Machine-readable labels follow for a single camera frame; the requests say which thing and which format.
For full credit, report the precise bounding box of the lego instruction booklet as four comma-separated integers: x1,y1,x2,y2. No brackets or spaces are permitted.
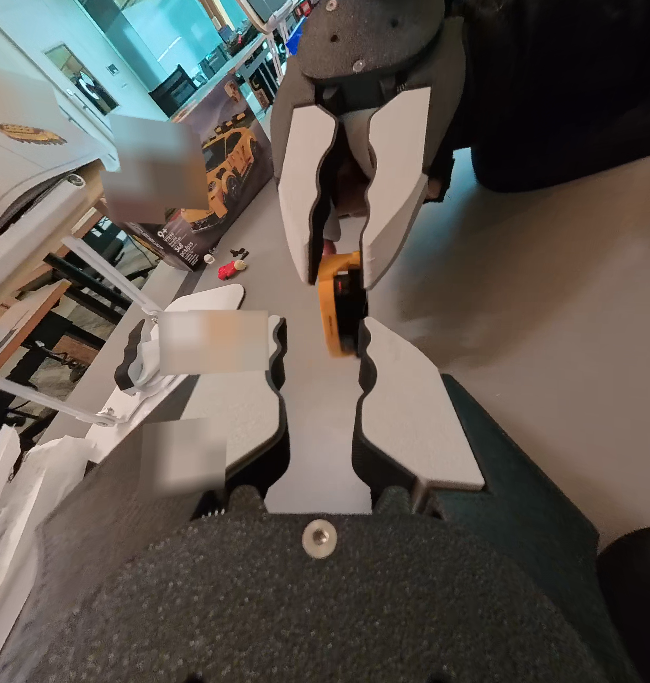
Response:
0,59,120,246

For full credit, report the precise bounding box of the lego set box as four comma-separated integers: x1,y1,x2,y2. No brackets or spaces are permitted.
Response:
110,80,275,273

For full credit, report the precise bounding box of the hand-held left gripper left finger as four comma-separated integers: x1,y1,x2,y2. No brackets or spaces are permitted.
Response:
183,316,292,489

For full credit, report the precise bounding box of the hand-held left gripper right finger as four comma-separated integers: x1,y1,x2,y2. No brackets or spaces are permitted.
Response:
352,316,487,493

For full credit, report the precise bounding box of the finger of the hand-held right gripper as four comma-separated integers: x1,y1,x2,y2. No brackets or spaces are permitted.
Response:
358,85,433,291
277,103,340,287

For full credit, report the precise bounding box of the person's black jacket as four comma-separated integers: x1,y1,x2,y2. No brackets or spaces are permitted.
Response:
596,525,650,683

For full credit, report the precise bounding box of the door window with logo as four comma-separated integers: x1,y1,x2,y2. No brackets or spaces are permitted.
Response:
44,44,120,115

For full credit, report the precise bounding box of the person's right forearm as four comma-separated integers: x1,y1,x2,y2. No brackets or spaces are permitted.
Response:
448,0,650,194

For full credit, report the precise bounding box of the white paper bag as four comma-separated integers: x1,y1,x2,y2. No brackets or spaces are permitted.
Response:
0,424,99,665

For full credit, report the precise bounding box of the brown wooden desk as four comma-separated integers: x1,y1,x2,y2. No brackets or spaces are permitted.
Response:
0,277,72,374

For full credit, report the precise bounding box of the orange black lego car assembly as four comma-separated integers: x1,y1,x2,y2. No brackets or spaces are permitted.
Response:
317,251,369,359

